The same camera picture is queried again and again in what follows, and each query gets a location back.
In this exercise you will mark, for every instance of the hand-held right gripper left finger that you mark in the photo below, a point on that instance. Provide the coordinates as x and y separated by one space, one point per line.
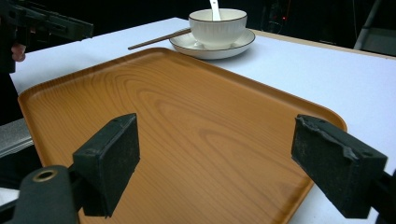
107 165

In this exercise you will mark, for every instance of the white ribbed bowl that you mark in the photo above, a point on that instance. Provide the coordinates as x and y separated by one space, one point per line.
218 29

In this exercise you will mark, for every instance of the white spoon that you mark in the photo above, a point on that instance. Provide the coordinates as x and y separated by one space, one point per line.
214 11

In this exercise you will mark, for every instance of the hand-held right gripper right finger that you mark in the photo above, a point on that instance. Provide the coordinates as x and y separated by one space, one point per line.
334 168

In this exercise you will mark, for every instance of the wooden tray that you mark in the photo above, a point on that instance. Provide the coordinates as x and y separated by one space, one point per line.
193 124

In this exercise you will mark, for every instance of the white saucer plate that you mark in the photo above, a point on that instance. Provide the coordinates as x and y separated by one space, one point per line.
214 49

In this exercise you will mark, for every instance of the metal stand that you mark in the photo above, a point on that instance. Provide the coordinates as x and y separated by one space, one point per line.
372 29

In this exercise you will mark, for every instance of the grey metal bar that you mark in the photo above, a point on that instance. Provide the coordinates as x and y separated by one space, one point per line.
14 137

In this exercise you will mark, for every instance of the brown chopstick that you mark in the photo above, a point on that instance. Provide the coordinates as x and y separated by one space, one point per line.
158 39

